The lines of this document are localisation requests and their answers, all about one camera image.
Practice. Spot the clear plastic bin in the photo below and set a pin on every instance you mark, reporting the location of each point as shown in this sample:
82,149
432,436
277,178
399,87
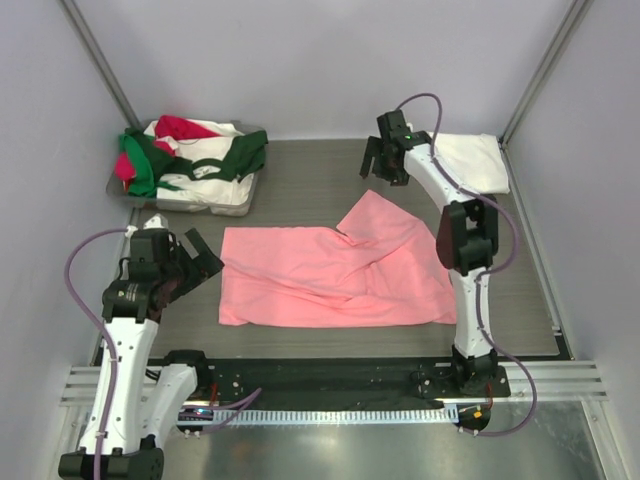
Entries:
190,165

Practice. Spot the white t shirt in bin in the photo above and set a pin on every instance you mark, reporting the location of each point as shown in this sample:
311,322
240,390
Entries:
180,192

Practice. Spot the folded white t shirt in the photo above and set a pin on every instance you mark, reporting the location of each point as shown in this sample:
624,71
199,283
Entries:
473,162

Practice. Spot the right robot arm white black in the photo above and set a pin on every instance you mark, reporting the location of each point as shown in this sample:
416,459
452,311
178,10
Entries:
467,240

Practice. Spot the left aluminium frame post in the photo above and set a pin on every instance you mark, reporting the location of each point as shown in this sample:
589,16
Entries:
96,55

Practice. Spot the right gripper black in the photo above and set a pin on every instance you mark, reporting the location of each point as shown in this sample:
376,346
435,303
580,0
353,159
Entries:
382,157

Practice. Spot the right aluminium frame post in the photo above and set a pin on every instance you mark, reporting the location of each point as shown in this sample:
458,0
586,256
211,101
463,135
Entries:
563,34

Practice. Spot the red t shirt in bin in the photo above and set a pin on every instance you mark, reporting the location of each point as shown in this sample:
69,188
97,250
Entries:
169,131

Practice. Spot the slotted cable duct strip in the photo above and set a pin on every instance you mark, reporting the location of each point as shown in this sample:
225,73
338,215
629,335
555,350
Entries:
201,416

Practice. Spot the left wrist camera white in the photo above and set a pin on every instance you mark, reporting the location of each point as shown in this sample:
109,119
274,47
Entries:
157,221

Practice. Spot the pink t shirt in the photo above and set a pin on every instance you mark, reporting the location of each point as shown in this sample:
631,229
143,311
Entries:
377,268

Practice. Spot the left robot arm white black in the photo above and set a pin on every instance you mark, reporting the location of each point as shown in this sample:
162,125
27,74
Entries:
126,431

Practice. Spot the dark green t shirt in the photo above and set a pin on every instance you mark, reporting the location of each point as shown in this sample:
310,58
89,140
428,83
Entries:
227,158

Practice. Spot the aluminium frame post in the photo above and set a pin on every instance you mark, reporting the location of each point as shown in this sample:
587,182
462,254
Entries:
563,34
96,55

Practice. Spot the bright green t shirt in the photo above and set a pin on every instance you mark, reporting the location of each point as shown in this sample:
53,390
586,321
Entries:
134,164

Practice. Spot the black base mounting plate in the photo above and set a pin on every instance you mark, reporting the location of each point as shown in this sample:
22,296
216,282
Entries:
349,384

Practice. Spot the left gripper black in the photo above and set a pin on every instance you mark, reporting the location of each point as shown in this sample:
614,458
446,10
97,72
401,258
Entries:
189,257

